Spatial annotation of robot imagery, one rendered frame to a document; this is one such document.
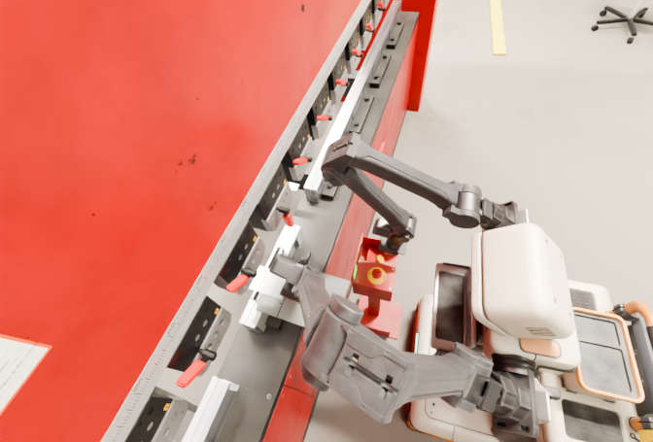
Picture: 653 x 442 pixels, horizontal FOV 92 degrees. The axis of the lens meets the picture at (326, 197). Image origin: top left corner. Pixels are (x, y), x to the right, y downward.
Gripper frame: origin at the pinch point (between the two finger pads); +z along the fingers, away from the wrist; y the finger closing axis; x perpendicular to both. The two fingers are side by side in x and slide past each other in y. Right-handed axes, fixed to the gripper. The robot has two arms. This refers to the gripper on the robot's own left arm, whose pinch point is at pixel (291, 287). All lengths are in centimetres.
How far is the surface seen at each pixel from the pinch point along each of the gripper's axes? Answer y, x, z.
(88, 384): 35, -28, -41
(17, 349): 33, -34, -54
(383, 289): -16.3, 34.7, 8.4
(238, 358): 24.4, -4.0, 17.5
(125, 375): 33, -25, -35
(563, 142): -203, 160, 33
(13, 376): 35, -33, -52
